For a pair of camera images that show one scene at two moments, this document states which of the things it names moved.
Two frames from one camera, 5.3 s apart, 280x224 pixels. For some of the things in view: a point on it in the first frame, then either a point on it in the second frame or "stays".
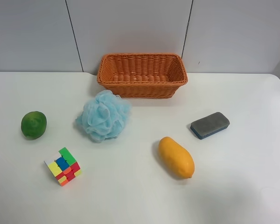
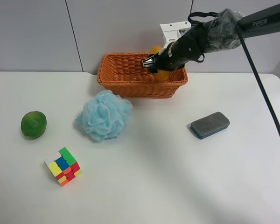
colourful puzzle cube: [65, 168] stays
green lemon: [33, 125] stays
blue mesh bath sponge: [103, 117] stays
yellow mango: [178, 159] -> [162, 75]
